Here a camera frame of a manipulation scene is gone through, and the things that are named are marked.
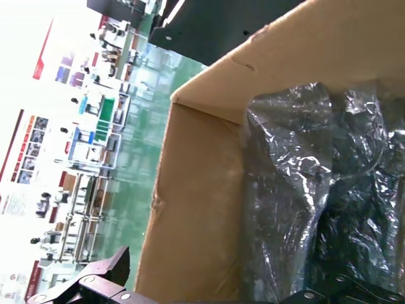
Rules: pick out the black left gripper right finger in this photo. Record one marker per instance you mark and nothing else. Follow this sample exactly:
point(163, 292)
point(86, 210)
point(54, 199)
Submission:
point(341, 291)

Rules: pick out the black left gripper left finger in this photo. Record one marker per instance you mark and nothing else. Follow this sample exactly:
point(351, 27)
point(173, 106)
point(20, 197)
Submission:
point(95, 282)

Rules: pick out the clear shiny antistatic bag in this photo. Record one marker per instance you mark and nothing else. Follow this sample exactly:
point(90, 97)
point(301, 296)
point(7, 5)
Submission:
point(300, 158)

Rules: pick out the brown cardboard box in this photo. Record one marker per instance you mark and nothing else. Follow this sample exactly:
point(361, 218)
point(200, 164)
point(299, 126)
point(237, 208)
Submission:
point(196, 190)

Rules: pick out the metal roller rack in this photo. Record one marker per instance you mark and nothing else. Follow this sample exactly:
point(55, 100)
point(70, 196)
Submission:
point(82, 218)

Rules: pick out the blue framed workstation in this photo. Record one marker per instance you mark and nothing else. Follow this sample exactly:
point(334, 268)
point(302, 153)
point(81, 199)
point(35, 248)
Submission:
point(95, 149)

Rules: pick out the red bordered photo poster board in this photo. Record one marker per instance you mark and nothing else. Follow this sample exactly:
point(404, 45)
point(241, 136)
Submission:
point(28, 149)

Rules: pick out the green panel workstation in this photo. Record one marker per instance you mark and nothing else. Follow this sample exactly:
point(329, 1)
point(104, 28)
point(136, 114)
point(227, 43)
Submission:
point(106, 114)

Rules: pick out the red white wall banner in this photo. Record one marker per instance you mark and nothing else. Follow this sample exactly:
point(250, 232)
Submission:
point(42, 54)

